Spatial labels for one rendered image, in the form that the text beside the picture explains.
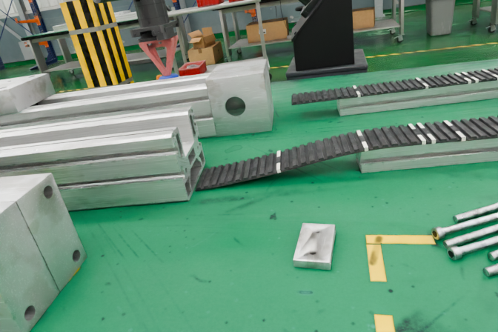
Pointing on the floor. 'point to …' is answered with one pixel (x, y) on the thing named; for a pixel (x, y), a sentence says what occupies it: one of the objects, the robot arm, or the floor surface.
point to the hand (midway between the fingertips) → (166, 71)
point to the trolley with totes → (205, 2)
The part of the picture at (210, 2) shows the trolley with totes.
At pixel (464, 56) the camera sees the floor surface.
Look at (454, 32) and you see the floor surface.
